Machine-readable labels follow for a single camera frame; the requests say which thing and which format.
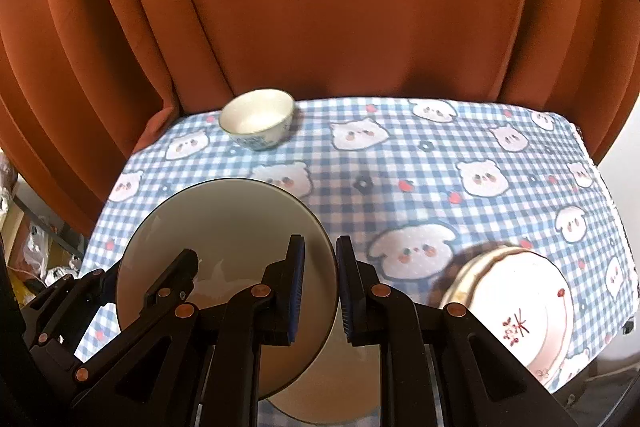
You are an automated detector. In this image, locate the orange curtain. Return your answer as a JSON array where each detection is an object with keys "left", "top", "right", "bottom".
[{"left": 1, "top": 0, "right": 639, "bottom": 234}]

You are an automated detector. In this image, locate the blue checkered cartoon tablecloth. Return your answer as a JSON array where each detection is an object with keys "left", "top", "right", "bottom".
[{"left": 82, "top": 98, "right": 639, "bottom": 390}]

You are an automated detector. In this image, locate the blue floral bowl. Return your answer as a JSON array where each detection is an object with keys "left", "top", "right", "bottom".
[{"left": 269, "top": 321, "right": 381, "bottom": 425}]

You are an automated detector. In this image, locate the red-rimmed small plate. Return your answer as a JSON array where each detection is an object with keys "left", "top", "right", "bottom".
[{"left": 466, "top": 247, "right": 574, "bottom": 386}]

